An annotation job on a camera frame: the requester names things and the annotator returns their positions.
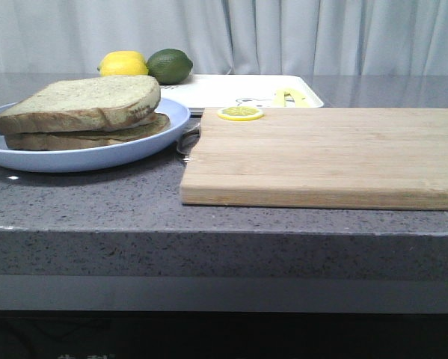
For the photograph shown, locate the bread slice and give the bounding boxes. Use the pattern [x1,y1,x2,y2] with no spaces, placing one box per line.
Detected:
[0,75,161,135]
[4,113,171,151]

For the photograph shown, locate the light blue plate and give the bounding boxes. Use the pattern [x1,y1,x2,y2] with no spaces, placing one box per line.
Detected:
[0,98,191,173]

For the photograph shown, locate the white rectangular tray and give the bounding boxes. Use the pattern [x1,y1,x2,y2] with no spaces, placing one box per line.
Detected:
[161,74,324,115]

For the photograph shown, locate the lemon slice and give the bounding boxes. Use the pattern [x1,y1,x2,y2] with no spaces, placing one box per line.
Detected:
[217,106,264,121]

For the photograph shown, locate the yellow fry pieces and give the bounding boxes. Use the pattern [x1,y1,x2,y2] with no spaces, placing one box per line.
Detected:
[272,88,309,108]

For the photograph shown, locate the green lime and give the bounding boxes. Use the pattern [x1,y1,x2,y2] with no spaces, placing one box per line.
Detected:
[147,49,194,85]

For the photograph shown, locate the white curtain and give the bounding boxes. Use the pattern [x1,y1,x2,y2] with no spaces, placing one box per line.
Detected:
[0,1,448,76]

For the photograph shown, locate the yellow lemon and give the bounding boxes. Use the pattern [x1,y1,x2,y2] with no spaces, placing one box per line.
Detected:
[97,50,149,76]

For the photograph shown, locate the wooden cutting board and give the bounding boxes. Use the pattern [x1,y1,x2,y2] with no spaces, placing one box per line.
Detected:
[180,108,448,210]

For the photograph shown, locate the metal cutting board handle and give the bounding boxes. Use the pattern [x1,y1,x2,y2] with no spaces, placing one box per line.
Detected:
[176,124,201,163]

